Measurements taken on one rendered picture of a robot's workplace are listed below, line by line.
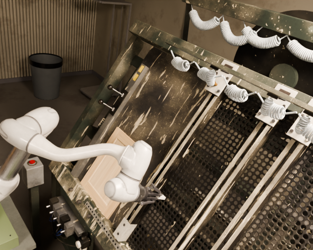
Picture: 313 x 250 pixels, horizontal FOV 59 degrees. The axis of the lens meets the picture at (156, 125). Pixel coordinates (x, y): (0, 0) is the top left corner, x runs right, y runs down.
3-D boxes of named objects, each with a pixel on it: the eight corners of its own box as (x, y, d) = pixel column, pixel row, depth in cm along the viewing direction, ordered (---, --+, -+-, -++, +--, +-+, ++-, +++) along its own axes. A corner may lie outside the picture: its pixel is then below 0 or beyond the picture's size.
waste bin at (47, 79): (59, 88, 523) (60, 53, 491) (64, 100, 485) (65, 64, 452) (29, 88, 500) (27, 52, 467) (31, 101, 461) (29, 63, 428)
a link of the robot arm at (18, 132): (27, 136, 123) (46, 124, 135) (-7, 118, 124) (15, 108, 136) (23, 158, 129) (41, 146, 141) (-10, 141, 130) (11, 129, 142)
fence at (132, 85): (74, 173, 208) (70, 172, 205) (144, 65, 199) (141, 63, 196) (78, 177, 205) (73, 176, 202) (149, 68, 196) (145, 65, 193)
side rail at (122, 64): (66, 156, 228) (55, 154, 219) (140, 41, 218) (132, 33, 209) (70, 160, 224) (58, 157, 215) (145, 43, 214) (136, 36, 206)
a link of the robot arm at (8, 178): (-28, 193, 169) (0, 173, 189) (-7, 210, 170) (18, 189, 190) (21, 108, 133) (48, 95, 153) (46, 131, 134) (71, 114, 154)
